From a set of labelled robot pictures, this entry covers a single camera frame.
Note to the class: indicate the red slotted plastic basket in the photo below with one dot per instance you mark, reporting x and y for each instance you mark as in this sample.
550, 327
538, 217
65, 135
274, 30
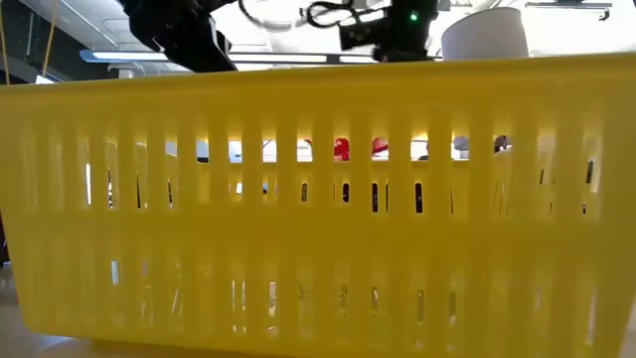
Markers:
342, 149

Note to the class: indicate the yellow slotted plastic basket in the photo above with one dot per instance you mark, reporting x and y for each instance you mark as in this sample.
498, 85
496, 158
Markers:
318, 233

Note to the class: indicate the white cylindrical table lamp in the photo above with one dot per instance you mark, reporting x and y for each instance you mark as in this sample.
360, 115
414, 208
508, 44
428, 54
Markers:
484, 37

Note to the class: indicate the linear ceiling light bar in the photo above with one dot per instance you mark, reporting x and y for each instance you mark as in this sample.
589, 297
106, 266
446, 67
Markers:
278, 57

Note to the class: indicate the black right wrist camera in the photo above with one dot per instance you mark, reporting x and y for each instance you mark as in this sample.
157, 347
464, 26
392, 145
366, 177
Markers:
363, 36

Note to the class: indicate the ceiling track rail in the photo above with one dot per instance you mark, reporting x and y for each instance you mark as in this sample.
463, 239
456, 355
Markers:
566, 4

